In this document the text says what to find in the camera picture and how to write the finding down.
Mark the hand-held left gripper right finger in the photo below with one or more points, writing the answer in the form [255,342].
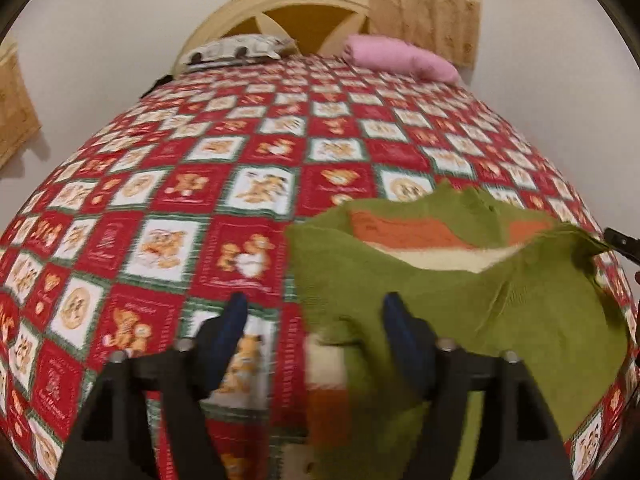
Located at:
[400,330]

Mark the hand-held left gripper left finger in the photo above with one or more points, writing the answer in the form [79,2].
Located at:
[231,327]

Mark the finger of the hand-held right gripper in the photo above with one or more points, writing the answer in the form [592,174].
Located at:
[622,241]

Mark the green orange cream striped sweater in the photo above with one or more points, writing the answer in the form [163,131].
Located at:
[500,300]

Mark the red teddy bear print bedspread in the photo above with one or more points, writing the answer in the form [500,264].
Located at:
[200,175]

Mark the small dark object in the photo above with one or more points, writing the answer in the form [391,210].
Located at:
[157,85]

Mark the pink pillow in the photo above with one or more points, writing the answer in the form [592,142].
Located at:
[400,56]

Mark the white black patterned pillow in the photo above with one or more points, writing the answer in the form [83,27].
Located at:
[235,49]

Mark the beige floral curtain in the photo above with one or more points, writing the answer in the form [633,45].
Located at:
[15,110]
[430,10]

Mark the cream and brown bed headboard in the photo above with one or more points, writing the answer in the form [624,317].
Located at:
[300,20]

